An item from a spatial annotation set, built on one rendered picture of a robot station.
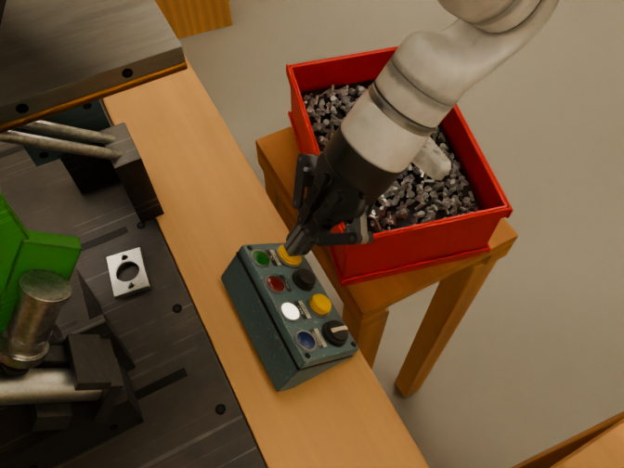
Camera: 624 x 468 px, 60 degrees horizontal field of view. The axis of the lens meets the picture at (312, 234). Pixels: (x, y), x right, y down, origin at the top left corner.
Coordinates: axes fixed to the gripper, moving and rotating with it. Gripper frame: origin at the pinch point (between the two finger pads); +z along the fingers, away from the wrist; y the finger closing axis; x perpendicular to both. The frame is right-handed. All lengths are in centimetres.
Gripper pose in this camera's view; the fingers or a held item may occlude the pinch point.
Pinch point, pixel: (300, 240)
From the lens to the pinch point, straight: 60.0
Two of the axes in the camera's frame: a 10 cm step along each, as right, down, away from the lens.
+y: 4.6, 7.6, -4.6
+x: 7.3, -0.3, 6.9
